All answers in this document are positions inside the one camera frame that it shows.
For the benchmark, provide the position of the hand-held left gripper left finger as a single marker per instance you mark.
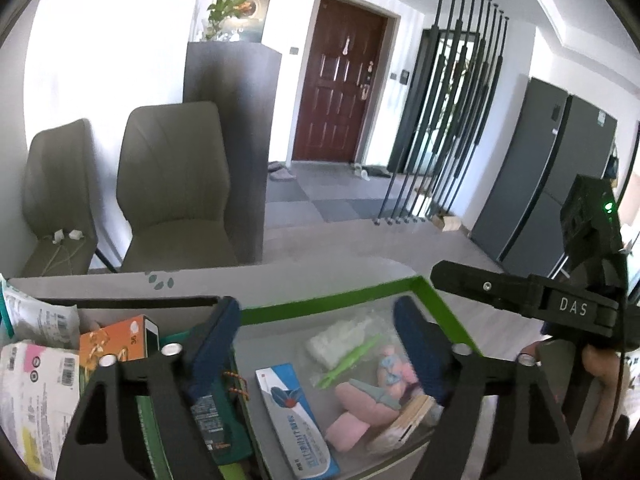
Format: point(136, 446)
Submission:
point(220, 345)

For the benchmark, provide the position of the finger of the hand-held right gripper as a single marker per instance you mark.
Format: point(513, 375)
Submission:
point(500, 287)

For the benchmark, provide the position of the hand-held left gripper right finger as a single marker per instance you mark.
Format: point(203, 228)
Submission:
point(417, 355)

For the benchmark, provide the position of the black cardboard box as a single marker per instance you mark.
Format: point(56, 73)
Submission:
point(150, 302)

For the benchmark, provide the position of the green-rimmed clear bin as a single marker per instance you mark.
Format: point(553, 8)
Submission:
point(325, 297)

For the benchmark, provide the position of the person's right hand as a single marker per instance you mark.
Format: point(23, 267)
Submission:
point(600, 370)

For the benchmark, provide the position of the bundle of wooden sticks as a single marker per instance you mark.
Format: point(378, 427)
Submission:
point(405, 422)

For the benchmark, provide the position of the pink plush doll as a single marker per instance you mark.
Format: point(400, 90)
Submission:
point(365, 400)

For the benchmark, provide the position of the green plastic tweezers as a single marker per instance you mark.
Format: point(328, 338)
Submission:
point(345, 362)

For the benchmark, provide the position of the dark grey refrigerator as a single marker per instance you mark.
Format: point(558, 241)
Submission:
point(530, 175)

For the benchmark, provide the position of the small wooden box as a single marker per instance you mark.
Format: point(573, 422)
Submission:
point(447, 221)

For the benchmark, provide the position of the dark green labelled pouch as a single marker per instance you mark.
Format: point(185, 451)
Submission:
point(217, 430)

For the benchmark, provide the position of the clear bag of cotton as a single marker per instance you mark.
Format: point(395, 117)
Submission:
point(330, 342)

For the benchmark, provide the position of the grey desk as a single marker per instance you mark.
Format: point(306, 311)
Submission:
point(300, 280)

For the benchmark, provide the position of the blue and white box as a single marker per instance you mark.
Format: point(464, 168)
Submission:
point(295, 420)

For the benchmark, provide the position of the orange and green box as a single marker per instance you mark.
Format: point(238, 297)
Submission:
point(110, 342)

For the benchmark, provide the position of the grey upholstered chair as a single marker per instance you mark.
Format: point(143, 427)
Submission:
point(170, 185)
point(55, 185)

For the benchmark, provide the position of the white barcode pouch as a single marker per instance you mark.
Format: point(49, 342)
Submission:
point(47, 317)

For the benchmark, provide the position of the grey slipper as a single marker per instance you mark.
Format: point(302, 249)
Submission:
point(284, 176)
point(275, 167)

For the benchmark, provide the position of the white shoe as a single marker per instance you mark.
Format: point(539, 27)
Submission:
point(361, 172)

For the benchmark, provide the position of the black framed glass door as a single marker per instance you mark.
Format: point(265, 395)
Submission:
point(400, 125)

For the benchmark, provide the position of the white box pink label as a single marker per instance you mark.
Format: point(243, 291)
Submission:
point(35, 400)

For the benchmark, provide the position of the row of black poles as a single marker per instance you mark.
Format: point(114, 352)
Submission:
point(412, 110)

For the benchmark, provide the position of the grey wooden cabinet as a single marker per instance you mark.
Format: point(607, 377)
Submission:
point(240, 135)

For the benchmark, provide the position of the teal packet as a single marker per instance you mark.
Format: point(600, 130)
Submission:
point(6, 310)

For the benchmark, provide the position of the brown panelled door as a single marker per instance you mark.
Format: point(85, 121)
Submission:
point(335, 100)

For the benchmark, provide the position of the green potted plant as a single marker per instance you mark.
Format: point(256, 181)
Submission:
point(220, 12)

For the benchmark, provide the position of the black wall intercom panel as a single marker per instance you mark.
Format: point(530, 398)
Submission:
point(403, 75)

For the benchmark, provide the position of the framed wall picture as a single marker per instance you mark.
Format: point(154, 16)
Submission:
point(254, 15)

